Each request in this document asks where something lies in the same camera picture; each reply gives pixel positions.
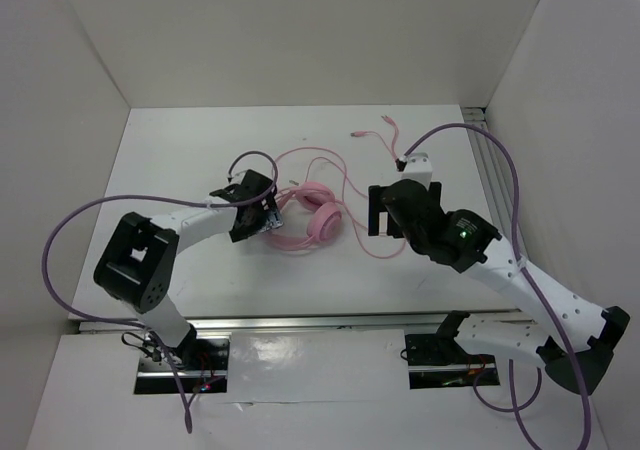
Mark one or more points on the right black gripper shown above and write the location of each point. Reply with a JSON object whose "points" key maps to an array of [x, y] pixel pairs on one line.
{"points": [[375, 206]]}

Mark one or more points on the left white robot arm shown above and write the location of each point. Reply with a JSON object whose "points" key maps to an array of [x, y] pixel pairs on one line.
{"points": [[137, 264]]}

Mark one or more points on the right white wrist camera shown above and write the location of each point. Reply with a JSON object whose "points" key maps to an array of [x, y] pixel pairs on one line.
{"points": [[416, 167]]}

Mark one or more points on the aluminium side rail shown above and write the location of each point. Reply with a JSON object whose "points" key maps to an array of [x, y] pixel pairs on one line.
{"points": [[495, 174]]}

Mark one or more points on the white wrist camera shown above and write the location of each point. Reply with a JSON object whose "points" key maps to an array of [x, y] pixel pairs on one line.
{"points": [[416, 167], [237, 176]]}

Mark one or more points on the pink headphones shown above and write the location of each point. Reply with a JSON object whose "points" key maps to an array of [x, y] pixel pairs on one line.
{"points": [[324, 223]]}

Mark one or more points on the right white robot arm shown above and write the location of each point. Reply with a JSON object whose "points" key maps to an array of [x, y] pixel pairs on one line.
{"points": [[571, 339]]}

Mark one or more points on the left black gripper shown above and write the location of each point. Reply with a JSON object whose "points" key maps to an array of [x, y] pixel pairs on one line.
{"points": [[269, 219]]}

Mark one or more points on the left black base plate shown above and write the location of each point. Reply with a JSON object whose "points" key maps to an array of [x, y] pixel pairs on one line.
{"points": [[206, 373]]}

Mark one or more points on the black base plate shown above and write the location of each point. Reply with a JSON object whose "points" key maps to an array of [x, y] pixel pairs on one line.
{"points": [[206, 373], [434, 363]]}

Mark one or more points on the aluminium front rail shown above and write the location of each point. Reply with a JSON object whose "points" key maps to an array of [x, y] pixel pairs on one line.
{"points": [[317, 322]]}

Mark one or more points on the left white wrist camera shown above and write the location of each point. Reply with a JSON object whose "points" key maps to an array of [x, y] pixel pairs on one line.
{"points": [[237, 176]]}

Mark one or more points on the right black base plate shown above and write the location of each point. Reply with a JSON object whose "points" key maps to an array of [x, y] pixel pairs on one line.
{"points": [[434, 363]]}

